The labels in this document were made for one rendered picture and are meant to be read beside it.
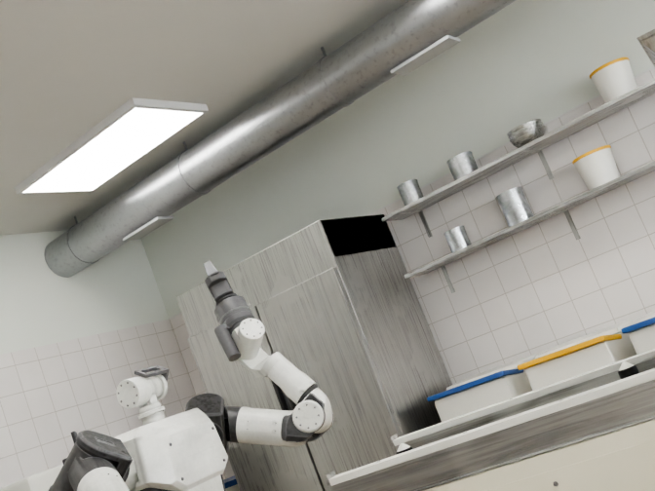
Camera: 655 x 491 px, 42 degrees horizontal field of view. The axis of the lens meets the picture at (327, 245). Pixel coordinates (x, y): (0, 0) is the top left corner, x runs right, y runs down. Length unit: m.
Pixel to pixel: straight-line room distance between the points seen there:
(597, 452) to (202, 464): 0.96
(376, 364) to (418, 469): 3.87
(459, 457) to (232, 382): 4.60
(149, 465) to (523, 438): 0.86
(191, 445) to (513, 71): 4.21
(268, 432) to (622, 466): 1.03
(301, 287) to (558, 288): 1.65
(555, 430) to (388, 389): 3.99
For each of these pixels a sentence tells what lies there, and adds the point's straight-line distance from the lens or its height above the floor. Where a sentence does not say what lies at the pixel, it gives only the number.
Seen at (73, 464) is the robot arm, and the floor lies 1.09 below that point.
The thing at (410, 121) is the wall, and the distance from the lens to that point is 6.02.
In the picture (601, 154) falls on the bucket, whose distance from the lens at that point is 5.26.
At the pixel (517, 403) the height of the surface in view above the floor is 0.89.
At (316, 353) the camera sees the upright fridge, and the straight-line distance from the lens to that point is 5.45.
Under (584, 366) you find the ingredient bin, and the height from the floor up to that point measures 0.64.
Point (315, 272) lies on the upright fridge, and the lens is 5.42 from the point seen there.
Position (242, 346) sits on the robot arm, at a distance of 2.17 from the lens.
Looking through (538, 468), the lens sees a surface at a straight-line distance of 1.36.
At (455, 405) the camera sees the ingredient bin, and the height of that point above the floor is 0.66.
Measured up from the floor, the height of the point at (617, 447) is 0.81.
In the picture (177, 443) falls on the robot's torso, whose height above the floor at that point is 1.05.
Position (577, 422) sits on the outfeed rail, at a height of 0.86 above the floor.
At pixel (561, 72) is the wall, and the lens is 5.62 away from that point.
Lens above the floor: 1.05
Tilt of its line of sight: 9 degrees up
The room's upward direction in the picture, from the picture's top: 21 degrees counter-clockwise
